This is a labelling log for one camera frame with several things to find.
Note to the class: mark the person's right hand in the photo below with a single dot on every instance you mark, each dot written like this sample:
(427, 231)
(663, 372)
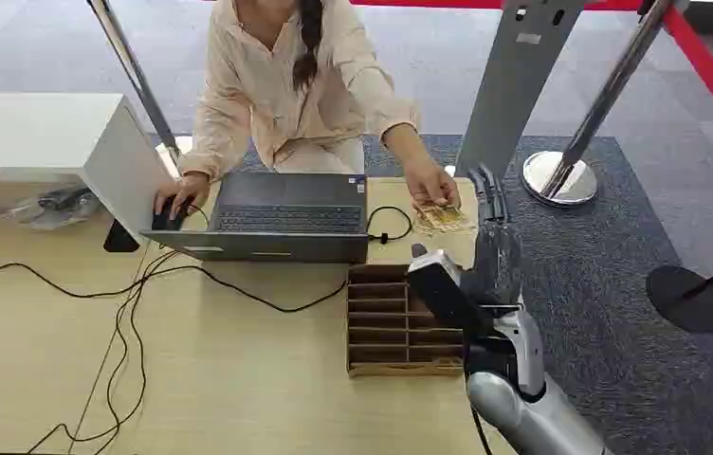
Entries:
(184, 188)

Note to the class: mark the person's left hand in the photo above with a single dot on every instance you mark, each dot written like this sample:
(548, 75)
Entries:
(429, 181)

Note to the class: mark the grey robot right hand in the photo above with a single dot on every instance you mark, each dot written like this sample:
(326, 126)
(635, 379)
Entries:
(496, 251)

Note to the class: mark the black computer mouse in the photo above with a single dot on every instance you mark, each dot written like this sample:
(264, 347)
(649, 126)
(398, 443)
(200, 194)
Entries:
(167, 220)

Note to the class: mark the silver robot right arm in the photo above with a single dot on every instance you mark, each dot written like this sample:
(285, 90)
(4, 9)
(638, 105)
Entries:
(520, 402)

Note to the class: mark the black stand foot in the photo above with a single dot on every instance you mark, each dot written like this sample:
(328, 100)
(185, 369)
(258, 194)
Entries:
(120, 240)

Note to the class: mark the chrome stanchion base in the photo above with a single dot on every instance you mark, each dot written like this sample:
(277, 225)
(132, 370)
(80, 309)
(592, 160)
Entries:
(573, 182)

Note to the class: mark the dark grey laptop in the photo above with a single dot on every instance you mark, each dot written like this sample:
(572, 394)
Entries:
(290, 213)

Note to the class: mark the grey kiosk column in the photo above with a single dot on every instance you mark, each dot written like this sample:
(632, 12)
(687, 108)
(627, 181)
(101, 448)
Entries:
(513, 88)

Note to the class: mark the slim chrome stanchion pole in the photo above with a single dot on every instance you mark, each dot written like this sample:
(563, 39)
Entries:
(133, 72)

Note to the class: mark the person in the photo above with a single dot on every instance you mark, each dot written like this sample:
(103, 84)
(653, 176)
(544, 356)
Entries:
(268, 94)

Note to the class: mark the clear plastic bag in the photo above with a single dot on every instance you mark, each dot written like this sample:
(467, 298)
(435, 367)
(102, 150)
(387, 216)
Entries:
(55, 204)

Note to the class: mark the wooden card box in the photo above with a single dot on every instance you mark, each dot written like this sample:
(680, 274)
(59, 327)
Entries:
(388, 326)

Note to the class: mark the dark grey carpet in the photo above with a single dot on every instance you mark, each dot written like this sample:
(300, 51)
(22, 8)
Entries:
(614, 314)

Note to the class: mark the white box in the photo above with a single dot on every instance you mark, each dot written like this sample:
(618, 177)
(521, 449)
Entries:
(49, 135)

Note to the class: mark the black round stand base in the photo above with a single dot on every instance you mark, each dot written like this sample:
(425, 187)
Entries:
(686, 301)

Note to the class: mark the red barrier belt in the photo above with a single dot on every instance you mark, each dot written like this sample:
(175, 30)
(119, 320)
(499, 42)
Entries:
(708, 69)

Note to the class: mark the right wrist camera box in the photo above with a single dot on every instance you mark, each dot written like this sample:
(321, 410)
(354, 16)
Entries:
(441, 289)

